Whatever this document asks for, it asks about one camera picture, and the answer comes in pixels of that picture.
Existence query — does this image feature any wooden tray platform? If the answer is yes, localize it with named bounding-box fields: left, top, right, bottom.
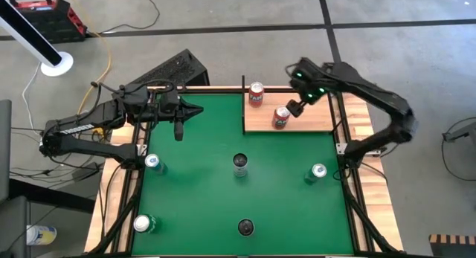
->
left=240, top=74, right=345, bottom=136

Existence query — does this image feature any green Sprite can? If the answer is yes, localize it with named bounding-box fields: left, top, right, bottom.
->
left=132, top=213, right=158, bottom=235

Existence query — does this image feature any grey cabinet panel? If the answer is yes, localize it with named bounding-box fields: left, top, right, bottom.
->
left=0, top=99, right=13, bottom=205

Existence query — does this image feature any dark grey box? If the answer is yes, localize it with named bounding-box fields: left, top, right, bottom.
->
left=0, top=196, right=31, bottom=258

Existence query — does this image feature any grey floor stand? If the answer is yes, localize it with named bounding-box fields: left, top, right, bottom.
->
left=441, top=116, right=476, bottom=144

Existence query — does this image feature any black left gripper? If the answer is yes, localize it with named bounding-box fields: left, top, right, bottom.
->
left=150, top=90, right=205, bottom=142

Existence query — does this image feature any black floor cable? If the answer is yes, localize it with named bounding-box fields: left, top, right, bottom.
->
left=98, top=0, right=161, bottom=33

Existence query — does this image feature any white stand with round base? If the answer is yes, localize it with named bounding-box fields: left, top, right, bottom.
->
left=0, top=0, right=74, bottom=77

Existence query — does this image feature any black table frame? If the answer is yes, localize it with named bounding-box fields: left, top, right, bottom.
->
left=89, top=86, right=401, bottom=257

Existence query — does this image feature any black orange striped block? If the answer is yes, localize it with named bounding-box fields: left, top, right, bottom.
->
left=428, top=233, right=476, bottom=258

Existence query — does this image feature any black floor bar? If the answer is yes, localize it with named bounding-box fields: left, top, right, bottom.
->
left=9, top=178, right=96, bottom=214

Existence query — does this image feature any green table mat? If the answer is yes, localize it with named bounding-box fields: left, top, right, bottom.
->
left=132, top=92, right=354, bottom=256

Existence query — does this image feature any black perforated computer case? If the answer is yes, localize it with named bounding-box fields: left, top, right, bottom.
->
left=128, top=48, right=210, bottom=88

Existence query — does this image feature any yellow cable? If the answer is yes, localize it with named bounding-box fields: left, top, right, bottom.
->
left=65, top=0, right=112, bottom=116

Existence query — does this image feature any red Fanta can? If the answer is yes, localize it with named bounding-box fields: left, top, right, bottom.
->
left=271, top=105, right=292, bottom=131
left=248, top=81, right=266, bottom=109

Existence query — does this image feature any white yellow canister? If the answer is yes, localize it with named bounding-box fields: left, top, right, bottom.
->
left=25, top=224, right=58, bottom=247

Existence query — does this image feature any red black toolbox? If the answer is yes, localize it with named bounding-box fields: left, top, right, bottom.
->
left=7, top=0, right=89, bottom=44

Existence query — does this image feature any wooden shelf board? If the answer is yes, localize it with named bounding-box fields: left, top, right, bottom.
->
left=244, top=92, right=335, bottom=133

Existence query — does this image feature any white cable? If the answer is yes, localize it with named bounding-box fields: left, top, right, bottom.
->
left=21, top=62, right=42, bottom=136

